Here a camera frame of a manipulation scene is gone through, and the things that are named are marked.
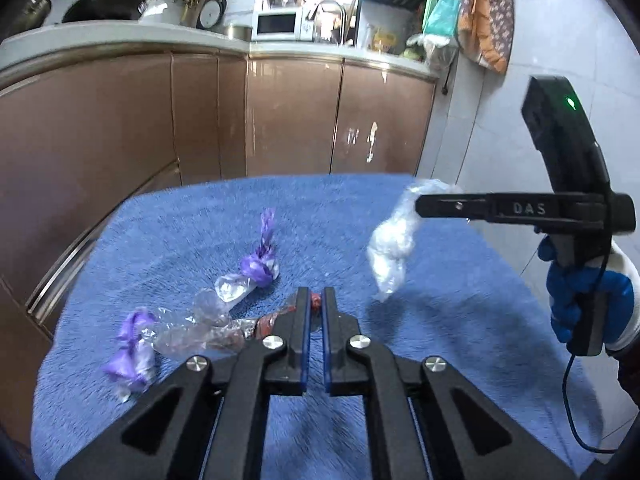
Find yellow snack bag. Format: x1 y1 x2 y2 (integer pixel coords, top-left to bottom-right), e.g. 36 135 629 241
372 27 401 54

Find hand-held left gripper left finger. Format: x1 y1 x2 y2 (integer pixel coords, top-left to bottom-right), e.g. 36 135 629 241
55 287 311 480

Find orange patterned apron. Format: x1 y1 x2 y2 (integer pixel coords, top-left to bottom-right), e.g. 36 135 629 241
457 0 516 75

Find person's right forearm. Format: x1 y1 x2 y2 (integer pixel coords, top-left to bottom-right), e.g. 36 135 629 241
614 337 640 413

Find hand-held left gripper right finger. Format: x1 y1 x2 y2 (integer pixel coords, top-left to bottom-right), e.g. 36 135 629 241
322 287 576 480

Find red candy wrapper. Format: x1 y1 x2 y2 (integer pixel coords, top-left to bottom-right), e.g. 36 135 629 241
244 294 322 342

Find brown base cabinets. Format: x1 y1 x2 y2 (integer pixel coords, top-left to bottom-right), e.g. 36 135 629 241
0 47 441 346

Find white microwave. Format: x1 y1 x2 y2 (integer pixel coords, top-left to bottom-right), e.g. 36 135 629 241
252 7 306 41

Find round black-rimmed dial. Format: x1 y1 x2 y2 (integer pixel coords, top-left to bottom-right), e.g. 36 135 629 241
197 0 229 31

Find clear plastic bag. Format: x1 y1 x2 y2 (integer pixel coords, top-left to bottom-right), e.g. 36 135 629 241
407 32 459 69

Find clear silver candy wrapper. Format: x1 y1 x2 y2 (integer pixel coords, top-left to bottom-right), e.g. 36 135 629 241
150 289 251 357

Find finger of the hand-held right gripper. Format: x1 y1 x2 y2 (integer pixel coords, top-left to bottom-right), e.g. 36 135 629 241
415 192 496 223

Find blue towel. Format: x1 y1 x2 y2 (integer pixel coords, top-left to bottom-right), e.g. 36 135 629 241
30 174 606 480

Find person's right hand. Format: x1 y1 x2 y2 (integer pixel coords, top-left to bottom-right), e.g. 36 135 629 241
537 237 640 358

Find purple candy wrapper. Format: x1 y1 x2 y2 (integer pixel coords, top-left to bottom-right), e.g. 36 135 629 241
101 310 157 402
215 207 281 304

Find green plastic bag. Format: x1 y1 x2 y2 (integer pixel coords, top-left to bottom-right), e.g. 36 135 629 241
422 0 464 36

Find black frying pan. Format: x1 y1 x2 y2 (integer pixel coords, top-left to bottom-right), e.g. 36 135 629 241
62 0 201 24

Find clear plastic wrap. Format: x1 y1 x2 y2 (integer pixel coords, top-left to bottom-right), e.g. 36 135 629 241
366 179 465 304

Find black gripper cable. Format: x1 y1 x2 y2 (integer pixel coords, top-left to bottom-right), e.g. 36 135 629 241
562 350 624 455

